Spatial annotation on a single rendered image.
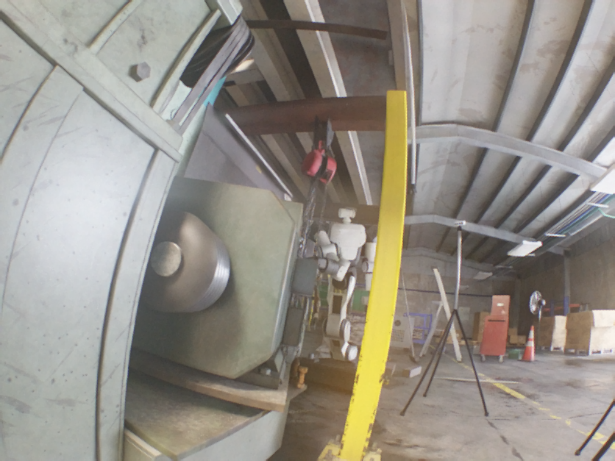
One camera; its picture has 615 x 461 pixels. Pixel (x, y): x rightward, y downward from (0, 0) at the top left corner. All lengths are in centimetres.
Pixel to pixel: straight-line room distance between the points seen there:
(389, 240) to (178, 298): 81
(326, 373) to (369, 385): 111
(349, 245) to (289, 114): 99
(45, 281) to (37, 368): 13
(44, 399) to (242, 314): 43
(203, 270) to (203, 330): 17
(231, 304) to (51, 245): 39
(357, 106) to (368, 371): 145
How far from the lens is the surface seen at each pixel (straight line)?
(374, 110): 176
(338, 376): 215
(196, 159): 141
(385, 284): 106
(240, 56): 92
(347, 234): 200
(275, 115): 194
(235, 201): 68
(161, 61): 65
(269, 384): 74
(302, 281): 101
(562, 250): 1488
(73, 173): 45
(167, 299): 55
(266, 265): 62
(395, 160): 125
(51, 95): 44
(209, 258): 53
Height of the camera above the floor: 58
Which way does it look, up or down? 16 degrees up
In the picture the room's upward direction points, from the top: 11 degrees clockwise
